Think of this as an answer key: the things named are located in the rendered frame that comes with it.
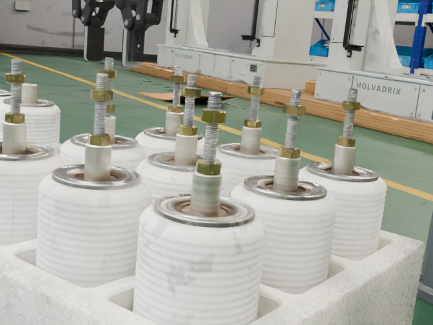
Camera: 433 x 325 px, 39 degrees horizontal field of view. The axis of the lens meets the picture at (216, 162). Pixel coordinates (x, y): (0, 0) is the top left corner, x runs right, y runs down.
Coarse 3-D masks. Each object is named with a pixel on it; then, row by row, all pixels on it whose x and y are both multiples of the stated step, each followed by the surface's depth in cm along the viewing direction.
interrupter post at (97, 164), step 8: (88, 144) 51; (88, 152) 51; (96, 152) 51; (104, 152) 51; (88, 160) 51; (96, 160) 51; (104, 160) 51; (88, 168) 51; (96, 168) 51; (104, 168) 51; (88, 176) 51; (96, 176) 51; (104, 176) 52
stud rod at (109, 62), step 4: (108, 60) 66; (112, 60) 67; (104, 64) 67; (108, 64) 66; (112, 64) 67; (104, 68) 67; (108, 68) 66; (112, 68) 67; (108, 80) 67; (112, 80) 67; (108, 84) 67; (108, 88) 67; (108, 104) 67; (108, 116) 68
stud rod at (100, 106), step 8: (104, 80) 50; (96, 88) 51; (104, 88) 51; (96, 104) 51; (104, 104) 51; (96, 112) 51; (104, 112) 51; (96, 120) 51; (104, 120) 51; (96, 128) 51; (104, 128) 52
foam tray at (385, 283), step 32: (0, 256) 52; (32, 256) 55; (384, 256) 61; (416, 256) 65; (0, 288) 49; (32, 288) 47; (64, 288) 47; (96, 288) 47; (128, 288) 48; (320, 288) 52; (352, 288) 52; (384, 288) 59; (416, 288) 68; (0, 320) 50; (32, 320) 47; (64, 320) 45; (96, 320) 43; (128, 320) 43; (256, 320) 44; (288, 320) 45; (320, 320) 48; (352, 320) 54; (384, 320) 61
